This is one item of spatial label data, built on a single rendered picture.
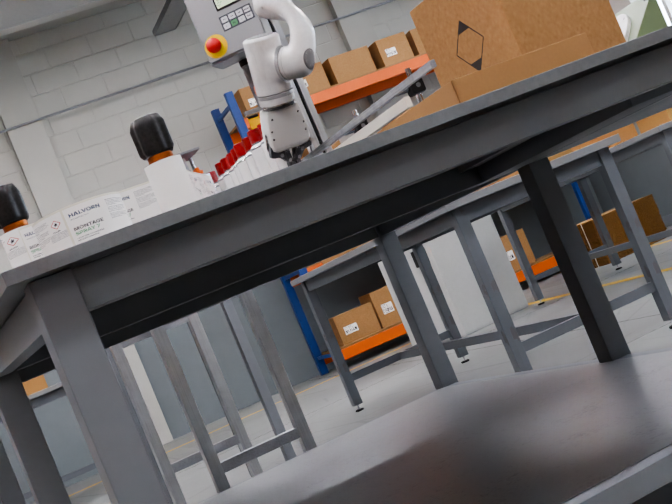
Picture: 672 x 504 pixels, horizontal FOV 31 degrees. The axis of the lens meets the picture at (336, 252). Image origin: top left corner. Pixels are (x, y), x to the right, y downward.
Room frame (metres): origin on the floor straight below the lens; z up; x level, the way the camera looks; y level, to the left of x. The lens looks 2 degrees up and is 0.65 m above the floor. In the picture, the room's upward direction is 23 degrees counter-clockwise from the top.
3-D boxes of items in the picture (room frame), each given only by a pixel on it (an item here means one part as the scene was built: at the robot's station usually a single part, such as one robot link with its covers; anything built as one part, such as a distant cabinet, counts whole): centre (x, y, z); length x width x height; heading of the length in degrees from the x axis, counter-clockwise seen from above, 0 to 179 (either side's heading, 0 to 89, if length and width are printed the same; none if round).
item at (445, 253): (8.80, -0.68, 0.61); 0.70 x 0.60 x 1.22; 31
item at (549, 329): (5.59, -0.45, 0.39); 2.20 x 0.80 x 0.78; 19
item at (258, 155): (2.95, 0.07, 0.98); 0.05 x 0.05 x 0.20
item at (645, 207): (9.83, -2.13, 0.18); 0.64 x 0.52 x 0.37; 113
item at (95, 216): (2.61, 0.48, 0.95); 0.20 x 0.20 x 0.14
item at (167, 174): (2.74, 0.29, 1.03); 0.09 x 0.09 x 0.30
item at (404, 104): (2.64, -0.02, 0.90); 1.07 x 0.01 x 0.02; 22
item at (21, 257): (2.85, 0.68, 1.04); 0.09 x 0.09 x 0.29
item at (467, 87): (2.00, -0.32, 0.85); 0.30 x 0.26 x 0.04; 22
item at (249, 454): (4.22, 0.59, 0.47); 1.17 x 0.36 x 0.95; 22
